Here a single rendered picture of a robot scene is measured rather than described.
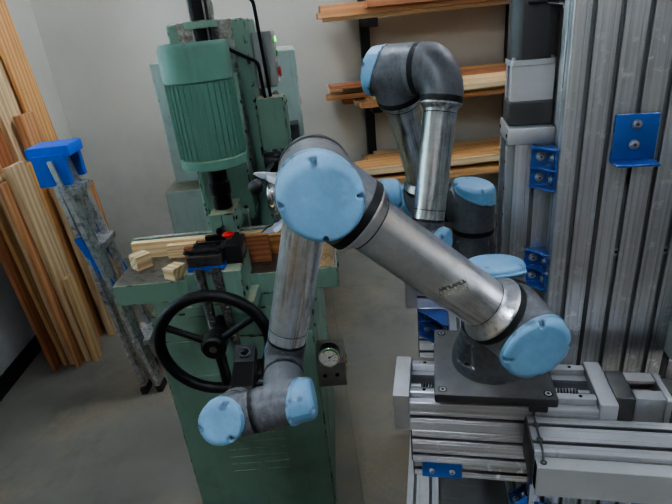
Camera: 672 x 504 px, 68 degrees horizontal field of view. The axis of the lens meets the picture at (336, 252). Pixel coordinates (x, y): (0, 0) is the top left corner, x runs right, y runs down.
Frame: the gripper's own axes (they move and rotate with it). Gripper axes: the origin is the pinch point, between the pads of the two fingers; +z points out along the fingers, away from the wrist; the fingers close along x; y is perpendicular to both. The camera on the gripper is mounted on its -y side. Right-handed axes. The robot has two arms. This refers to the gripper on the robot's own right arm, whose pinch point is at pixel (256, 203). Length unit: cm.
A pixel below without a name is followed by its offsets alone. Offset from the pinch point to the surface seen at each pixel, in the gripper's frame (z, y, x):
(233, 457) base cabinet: 20, -4, 82
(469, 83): -105, -199, -10
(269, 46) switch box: -3, -41, -37
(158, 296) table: 30.0, -0.9, 23.5
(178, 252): 27.6, -16.1, 16.9
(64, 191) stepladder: 85, -70, 7
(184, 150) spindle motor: 18.1, -9.5, -13.0
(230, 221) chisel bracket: 10.0, -11.6, 7.6
